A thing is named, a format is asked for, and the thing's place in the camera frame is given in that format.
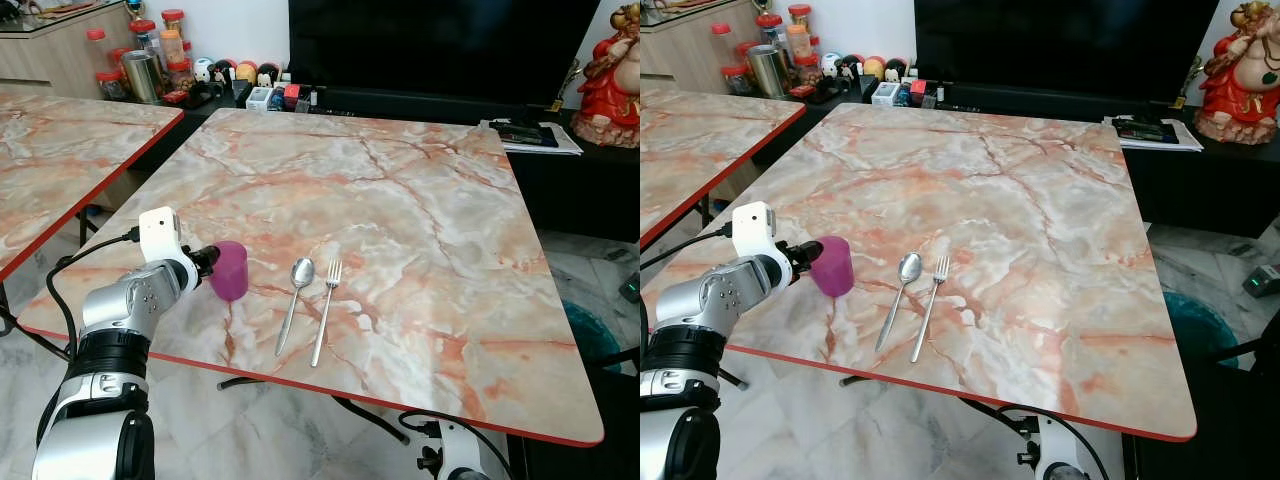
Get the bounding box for purple plastic cup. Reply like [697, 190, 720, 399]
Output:
[810, 236, 856, 299]
[209, 240, 249, 303]

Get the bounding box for silver metal spoon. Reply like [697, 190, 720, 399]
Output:
[274, 257, 317, 358]
[875, 251, 924, 353]

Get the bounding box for silver metal fork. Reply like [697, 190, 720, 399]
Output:
[910, 255, 952, 364]
[310, 260, 344, 368]

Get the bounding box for marble table with red edge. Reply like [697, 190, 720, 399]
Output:
[640, 80, 808, 248]
[0, 85, 185, 283]

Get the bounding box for shiny metal canister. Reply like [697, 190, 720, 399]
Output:
[746, 45, 791, 100]
[121, 51, 165, 106]

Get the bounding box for teal round stool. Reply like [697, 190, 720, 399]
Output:
[559, 299, 623, 373]
[1160, 288, 1243, 367]

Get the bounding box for light wooden cabinet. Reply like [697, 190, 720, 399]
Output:
[640, 0, 763, 96]
[0, 0, 132, 100]

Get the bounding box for red gold laughing statue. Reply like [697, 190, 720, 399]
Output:
[1194, 1, 1280, 147]
[571, 3, 641, 150]

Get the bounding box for black flat television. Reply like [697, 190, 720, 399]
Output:
[912, 0, 1222, 102]
[287, 0, 605, 107]

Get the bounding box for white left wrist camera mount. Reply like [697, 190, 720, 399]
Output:
[731, 201, 780, 263]
[138, 207, 187, 267]

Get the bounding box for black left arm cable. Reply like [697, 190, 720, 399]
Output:
[640, 226, 737, 273]
[44, 227, 142, 363]

